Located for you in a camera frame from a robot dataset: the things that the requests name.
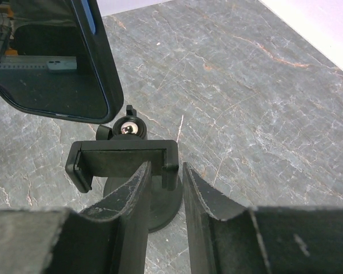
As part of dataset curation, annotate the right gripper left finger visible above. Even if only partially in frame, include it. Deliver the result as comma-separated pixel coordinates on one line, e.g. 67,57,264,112
0,162,151,273

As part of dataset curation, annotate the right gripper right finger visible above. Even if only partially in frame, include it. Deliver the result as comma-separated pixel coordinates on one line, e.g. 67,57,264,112
183,163,343,273

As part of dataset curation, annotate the black phone stand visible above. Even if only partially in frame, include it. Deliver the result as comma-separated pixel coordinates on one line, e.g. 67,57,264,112
65,105,183,233

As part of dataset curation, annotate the black smartphone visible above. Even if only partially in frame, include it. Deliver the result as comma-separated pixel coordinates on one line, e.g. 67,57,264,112
0,1,124,124

